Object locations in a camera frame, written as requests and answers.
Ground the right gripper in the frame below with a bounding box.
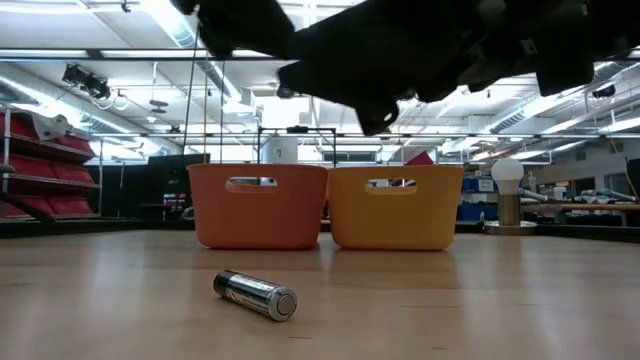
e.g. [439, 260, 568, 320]
[277, 0, 501, 136]

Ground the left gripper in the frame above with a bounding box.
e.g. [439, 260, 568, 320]
[169, 0, 296, 59]

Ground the silver AA battery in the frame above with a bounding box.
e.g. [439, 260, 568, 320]
[212, 269, 299, 323]

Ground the red sign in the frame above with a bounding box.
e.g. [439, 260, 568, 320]
[405, 151, 435, 167]

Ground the white cylinder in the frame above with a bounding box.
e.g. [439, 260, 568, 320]
[262, 137, 300, 165]

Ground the black overhead beam with lights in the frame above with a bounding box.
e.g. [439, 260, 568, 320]
[0, 47, 289, 62]

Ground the yellow plastic bin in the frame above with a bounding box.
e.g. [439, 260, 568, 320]
[327, 164, 466, 252]

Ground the black cabinet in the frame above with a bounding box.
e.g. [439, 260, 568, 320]
[102, 153, 211, 221]

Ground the white bulb on brass base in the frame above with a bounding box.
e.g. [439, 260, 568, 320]
[482, 157, 539, 236]

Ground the orange plastic bin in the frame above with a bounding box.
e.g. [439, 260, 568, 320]
[187, 163, 330, 250]

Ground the blue crate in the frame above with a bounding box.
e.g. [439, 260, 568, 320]
[457, 174, 500, 224]

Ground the red shelf rack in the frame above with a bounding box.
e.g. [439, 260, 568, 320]
[0, 107, 101, 224]

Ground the wooden workbench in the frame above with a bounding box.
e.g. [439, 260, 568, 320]
[519, 187, 640, 226]

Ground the hanging black cable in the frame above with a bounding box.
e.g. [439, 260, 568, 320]
[181, 24, 202, 142]
[202, 52, 210, 164]
[219, 59, 229, 164]

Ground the black ceiling camera rig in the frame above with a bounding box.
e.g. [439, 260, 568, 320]
[62, 63, 112, 101]

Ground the black aluminium rig frame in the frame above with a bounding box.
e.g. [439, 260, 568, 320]
[0, 215, 640, 245]

